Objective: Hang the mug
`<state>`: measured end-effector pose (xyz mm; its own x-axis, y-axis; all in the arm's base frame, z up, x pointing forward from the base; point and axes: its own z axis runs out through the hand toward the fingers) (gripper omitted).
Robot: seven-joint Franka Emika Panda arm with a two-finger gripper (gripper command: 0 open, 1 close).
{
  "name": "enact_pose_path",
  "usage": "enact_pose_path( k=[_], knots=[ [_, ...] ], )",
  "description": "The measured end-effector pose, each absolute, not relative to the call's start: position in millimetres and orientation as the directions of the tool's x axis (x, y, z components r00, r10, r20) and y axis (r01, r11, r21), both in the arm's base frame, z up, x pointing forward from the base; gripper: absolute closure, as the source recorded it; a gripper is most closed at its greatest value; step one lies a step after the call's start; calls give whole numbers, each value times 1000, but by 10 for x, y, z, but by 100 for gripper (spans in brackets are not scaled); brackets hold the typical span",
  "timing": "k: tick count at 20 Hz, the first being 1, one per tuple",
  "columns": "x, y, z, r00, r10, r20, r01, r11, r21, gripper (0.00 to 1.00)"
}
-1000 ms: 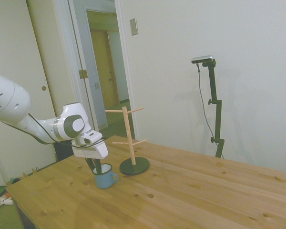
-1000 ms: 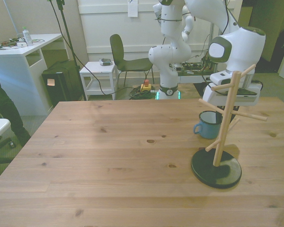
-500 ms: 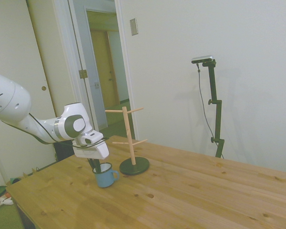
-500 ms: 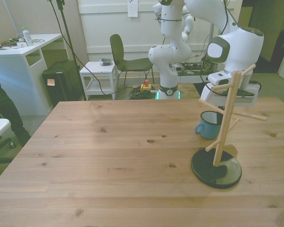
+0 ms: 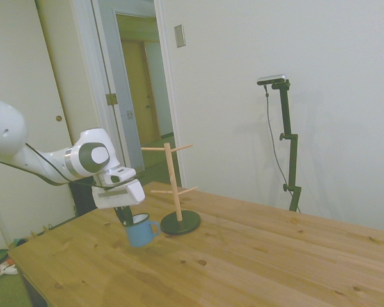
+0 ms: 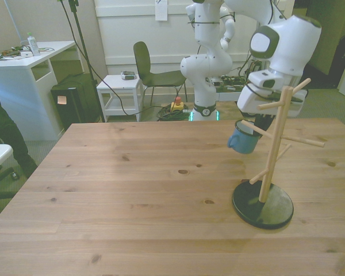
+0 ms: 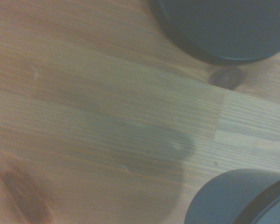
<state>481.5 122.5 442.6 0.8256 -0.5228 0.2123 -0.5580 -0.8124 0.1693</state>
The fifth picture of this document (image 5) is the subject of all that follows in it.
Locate black box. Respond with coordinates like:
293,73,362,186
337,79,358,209
69,182,99,217

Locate brown hallway door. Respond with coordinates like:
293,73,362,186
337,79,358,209
143,41,174,143

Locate white floor item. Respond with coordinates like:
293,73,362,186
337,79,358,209
0,262,19,276

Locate grey exterior camera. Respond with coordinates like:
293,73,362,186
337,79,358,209
257,74,289,86

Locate black jointed camera stand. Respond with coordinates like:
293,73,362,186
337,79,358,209
271,79,303,213

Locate grey wall switch plate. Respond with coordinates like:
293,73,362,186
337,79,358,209
174,24,186,49

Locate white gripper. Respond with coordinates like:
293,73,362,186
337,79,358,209
92,179,146,226

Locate wooden mug tree black base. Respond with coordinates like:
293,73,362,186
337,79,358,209
141,143,202,236

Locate blue enamel mug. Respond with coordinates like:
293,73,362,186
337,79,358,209
123,213,161,248

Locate white open door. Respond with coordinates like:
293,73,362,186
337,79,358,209
91,0,147,175

